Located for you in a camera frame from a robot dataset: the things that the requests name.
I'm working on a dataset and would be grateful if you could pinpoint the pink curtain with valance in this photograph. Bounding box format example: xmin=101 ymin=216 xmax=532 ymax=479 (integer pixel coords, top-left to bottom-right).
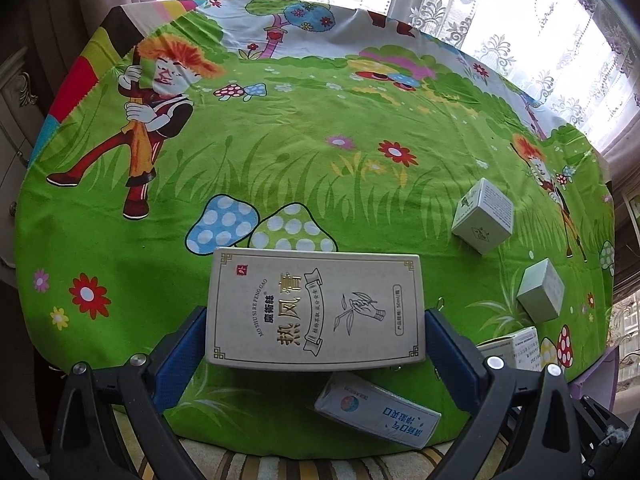
xmin=30 ymin=0 xmax=161 ymax=126

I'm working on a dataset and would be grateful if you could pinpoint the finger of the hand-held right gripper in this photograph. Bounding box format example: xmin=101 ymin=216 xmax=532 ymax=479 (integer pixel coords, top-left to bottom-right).
xmin=565 ymin=394 xmax=632 ymax=467

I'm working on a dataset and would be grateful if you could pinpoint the white ornate cabinet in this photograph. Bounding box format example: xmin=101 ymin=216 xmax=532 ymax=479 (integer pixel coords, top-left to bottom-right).
xmin=0 ymin=45 xmax=56 ymax=286

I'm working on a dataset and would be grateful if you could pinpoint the white lace curtain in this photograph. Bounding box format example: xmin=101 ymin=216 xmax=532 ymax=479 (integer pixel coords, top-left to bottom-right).
xmin=150 ymin=0 xmax=640 ymax=156

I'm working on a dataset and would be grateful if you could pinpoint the cream box with plant drawing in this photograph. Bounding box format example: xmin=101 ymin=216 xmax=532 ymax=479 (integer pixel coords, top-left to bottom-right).
xmin=205 ymin=246 xmax=427 ymax=372

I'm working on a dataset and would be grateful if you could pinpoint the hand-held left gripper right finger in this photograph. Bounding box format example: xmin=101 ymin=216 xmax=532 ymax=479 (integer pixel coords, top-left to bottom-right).
xmin=424 ymin=308 xmax=597 ymax=480

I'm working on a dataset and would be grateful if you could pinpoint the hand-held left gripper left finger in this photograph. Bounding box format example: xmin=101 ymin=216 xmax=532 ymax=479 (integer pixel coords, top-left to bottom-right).
xmin=50 ymin=305 xmax=209 ymax=480

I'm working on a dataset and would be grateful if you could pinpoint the pale green white box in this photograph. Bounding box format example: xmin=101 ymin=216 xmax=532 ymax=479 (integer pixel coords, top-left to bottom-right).
xmin=516 ymin=258 xmax=566 ymax=323

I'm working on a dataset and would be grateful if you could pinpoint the plain pink curtain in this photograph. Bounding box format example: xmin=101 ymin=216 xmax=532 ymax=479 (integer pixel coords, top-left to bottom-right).
xmin=595 ymin=130 xmax=640 ymax=201

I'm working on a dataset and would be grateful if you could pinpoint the white box with blue text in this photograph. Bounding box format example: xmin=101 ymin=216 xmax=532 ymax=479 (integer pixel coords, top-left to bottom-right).
xmin=510 ymin=326 xmax=543 ymax=372

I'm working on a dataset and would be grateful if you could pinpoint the blue and white box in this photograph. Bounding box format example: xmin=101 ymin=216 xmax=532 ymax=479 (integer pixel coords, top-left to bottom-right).
xmin=314 ymin=371 xmax=443 ymax=450

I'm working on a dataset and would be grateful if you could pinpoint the white cube box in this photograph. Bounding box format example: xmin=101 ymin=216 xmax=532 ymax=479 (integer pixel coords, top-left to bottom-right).
xmin=451 ymin=177 xmax=516 ymax=256

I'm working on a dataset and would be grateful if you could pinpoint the green cartoon printed blanket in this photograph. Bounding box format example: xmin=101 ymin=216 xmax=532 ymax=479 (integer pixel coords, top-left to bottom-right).
xmin=12 ymin=0 xmax=618 ymax=463

